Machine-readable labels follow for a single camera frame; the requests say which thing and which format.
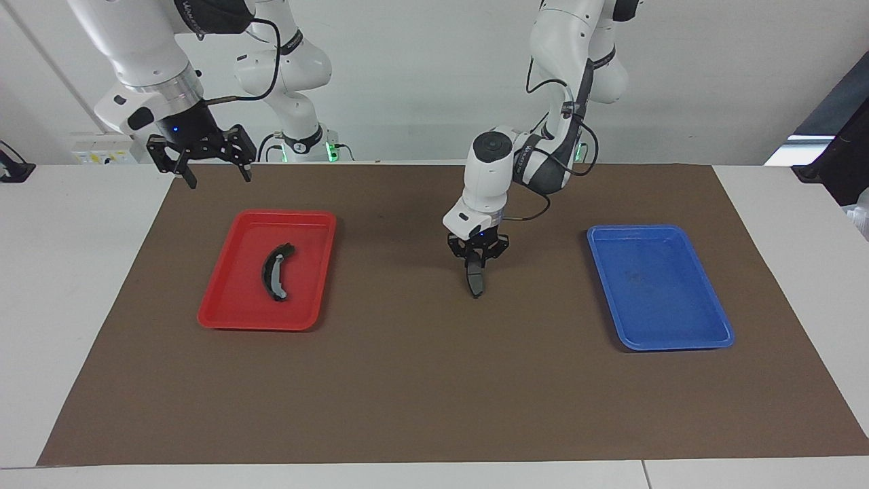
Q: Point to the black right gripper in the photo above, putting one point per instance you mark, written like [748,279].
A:
[187,132]

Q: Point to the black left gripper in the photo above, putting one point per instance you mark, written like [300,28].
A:
[478,246]

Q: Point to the dark grey brake pad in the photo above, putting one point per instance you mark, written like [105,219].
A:
[476,285]

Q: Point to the curved brake shoe metal rib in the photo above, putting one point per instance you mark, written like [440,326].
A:
[273,275]

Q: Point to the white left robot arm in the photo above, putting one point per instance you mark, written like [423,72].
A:
[489,176]

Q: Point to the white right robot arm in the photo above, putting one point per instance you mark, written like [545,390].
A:
[136,41]

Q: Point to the white power strip yellow labels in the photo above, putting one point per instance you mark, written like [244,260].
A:
[102,153]

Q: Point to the brown table mat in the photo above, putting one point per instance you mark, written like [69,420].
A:
[434,380]

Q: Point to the red plastic tray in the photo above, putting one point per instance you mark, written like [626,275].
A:
[234,299]

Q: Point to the blue plastic tray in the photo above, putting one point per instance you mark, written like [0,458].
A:
[662,292]

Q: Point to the white translucent object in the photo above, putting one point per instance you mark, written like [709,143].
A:
[861,214]

